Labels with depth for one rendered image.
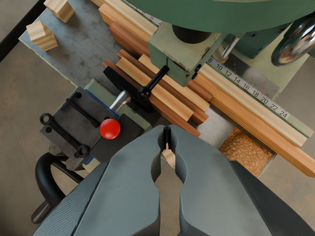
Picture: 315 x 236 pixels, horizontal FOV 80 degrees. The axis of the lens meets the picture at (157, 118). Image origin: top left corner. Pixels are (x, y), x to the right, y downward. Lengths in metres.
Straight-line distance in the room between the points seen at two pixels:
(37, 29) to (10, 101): 1.27
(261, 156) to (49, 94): 1.41
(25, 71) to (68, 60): 1.25
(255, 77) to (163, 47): 0.36
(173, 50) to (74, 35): 0.30
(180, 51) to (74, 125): 0.20
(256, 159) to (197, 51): 0.24
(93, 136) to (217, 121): 0.25
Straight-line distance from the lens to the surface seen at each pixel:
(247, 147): 0.40
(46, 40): 0.49
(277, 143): 0.41
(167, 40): 0.26
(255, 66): 0.59
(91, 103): 0.32
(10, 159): 1.68
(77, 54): 0.48
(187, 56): 0.25
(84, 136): 0.32
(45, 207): 0.44
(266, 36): 0.50
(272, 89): 0.58
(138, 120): 0.34
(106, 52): 0.46
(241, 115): 0.39
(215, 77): 0.38
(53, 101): 1.54
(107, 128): 0.28
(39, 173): 0.45
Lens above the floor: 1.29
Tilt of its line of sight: 83 degrees down
